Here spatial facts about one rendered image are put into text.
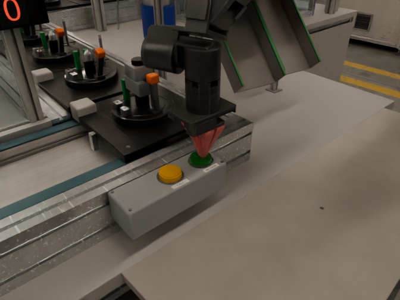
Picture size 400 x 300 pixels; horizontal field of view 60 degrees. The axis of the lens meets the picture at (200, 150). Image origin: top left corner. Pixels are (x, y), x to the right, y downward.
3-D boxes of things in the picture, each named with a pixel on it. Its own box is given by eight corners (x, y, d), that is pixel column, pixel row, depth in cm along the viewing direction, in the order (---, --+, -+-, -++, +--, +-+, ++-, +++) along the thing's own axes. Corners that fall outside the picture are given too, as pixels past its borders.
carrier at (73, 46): (110, 64, 110) (104, 24, 103) (33, 84, 97) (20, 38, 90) (77, 46, 125) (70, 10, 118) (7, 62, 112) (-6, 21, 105)
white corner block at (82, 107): (99, 118, 80) (96, 103, 78) (80, 125, 78) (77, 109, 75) (90, 111, 83) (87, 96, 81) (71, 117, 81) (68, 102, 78)
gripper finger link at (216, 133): (169, 158, 63) (167, 111, 58) (199, 144, 67) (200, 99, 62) (193, 175, 59) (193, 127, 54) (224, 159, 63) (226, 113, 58)
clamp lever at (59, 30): (66, 53, 105) (65, 31, 99) (59, 54, 104) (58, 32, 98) (61, 46, 106) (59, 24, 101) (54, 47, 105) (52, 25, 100)
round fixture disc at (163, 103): (187, 114, 78) (187, 106, 77) (133, 135, 70) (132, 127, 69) (152, 94, 87) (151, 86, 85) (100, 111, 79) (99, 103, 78)
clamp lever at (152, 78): (162, 109, 73) (159, 74, 69) (154, 111, 72) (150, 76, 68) (152, 103, 76) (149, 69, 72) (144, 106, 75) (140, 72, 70)
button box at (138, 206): (225, 187, 67) (227, 161, 64) (133, 241, 56) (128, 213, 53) (202, 170, 72) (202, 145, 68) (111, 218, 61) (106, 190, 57)
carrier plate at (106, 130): (218, 123, 78) (218, 115, 77) (125, 163, 65) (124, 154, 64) (157, 90, 93) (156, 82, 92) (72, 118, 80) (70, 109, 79)
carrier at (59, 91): (154, 88, 94) (150, 41, 87) (69, 115, 81) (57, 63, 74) (111, 65, 110) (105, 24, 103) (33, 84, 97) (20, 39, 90)
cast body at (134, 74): (158, 92, 74) (155, 61, 70) (139, 97, 72) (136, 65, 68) (138, 80, 80) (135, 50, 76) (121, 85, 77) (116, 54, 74)
